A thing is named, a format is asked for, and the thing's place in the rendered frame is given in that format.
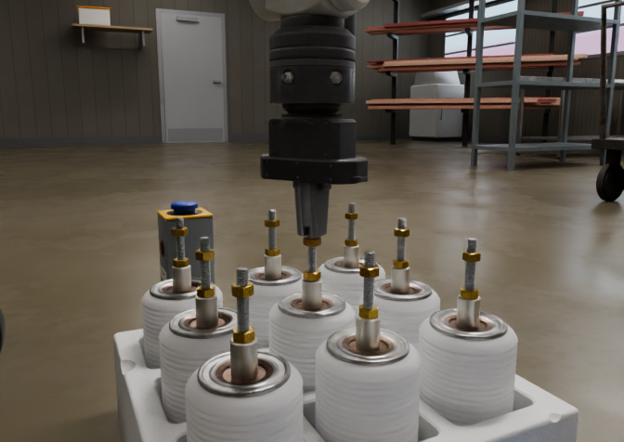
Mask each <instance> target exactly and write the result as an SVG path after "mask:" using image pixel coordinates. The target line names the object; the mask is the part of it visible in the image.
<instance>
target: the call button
mask: <svg viewBox="0 0 624 442"><path fill-rule="evenodd" d="M196 208H198V203H197V202H195V201H174V202H172V203H171V209H173V210H174V213H175V214H192V213H195V209H196Z"/></svg>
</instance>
